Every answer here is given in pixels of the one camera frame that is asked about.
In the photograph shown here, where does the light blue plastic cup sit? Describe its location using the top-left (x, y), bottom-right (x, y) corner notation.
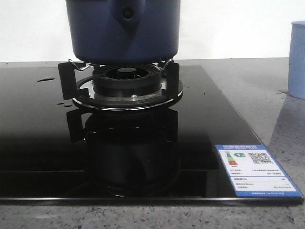
top-left (288, 21), bottom-right (305, 99)

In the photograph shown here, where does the right black pot support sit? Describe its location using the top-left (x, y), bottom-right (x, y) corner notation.
top-left (58, 59), bottom-right (183, 111)

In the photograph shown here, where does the blue pot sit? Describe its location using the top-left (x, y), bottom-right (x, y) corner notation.
top-left (66, 0), bottom-right (181, 64)

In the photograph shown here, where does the right black burner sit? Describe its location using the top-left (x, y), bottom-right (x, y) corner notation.
top-left (92, 64), bottom-right (162, 97)

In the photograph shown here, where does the black glass gas stove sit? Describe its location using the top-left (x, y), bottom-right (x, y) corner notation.
top-left (0, 66), bottom-right (304, 205)

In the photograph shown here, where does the blue energy label sticker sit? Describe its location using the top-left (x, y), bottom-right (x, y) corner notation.
top-left (215, 145), bottom-right (303, 198)

